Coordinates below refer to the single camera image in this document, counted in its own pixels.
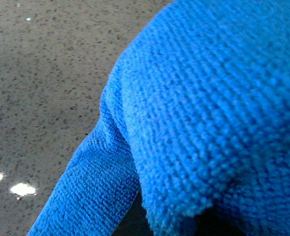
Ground blue microfiber cloth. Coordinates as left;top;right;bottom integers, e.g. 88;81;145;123
29;0;290;236

